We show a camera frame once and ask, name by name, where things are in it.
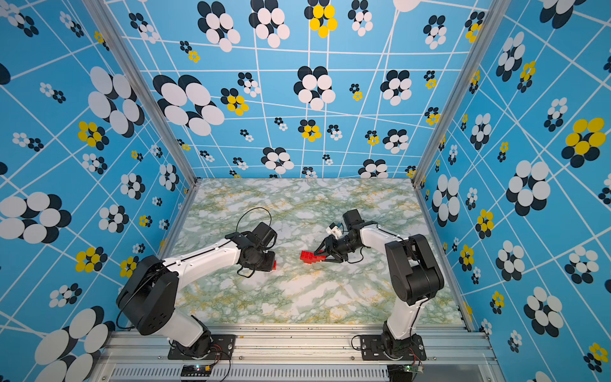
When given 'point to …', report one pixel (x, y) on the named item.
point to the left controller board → (196, 370)
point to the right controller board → (403, 372)
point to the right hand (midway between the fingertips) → (322, 255)
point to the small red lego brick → (274, 265)
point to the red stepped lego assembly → (309, 257)
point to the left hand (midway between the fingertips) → (273, 263)
